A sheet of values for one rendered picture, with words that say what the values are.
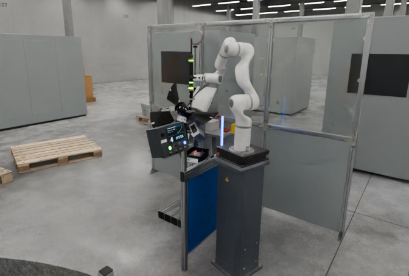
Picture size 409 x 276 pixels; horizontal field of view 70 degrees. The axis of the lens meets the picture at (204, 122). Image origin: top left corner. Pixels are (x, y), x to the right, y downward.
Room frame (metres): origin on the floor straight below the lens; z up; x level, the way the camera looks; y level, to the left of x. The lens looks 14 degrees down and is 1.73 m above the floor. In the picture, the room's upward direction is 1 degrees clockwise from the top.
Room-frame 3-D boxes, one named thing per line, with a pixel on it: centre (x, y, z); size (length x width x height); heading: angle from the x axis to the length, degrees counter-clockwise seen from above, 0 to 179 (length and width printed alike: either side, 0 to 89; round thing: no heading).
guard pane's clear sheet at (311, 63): (3.26, -0.30, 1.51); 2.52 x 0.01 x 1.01; 54
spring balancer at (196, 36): (3.41, 0.11, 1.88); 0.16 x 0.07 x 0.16; 89
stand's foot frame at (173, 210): (2.93, 0.12, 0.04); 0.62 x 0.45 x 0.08; 144
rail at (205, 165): (2.39, -0.11, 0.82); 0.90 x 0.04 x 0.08; 144
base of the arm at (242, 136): (2.10, -0.28, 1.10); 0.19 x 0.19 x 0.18
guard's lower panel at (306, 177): (3.26, -0.30, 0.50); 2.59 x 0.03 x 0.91; 54
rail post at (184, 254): (2.05, 0.15, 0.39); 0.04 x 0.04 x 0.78; 54
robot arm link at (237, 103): (2.09, -0.26, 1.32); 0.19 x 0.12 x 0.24; 117
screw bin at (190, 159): (2.43, 0.07, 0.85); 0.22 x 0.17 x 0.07; 160
